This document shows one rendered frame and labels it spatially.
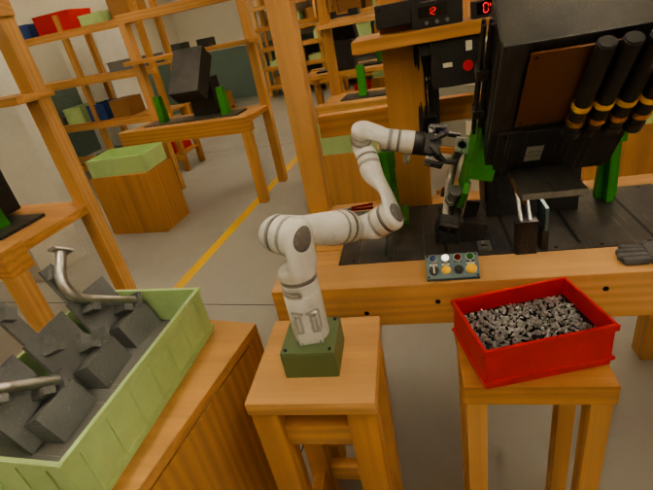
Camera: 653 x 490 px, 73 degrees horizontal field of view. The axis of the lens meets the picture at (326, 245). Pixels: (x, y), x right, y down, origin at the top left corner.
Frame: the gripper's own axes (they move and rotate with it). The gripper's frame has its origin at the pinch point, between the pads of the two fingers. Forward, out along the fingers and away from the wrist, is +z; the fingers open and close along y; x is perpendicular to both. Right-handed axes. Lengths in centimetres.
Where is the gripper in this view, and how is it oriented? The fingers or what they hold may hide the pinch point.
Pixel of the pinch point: (457, 148)
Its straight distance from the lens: 151.1
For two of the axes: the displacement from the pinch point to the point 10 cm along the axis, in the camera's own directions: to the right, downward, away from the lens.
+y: 1.7, -9.6, 2.4
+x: 0.6, 2.5, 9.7
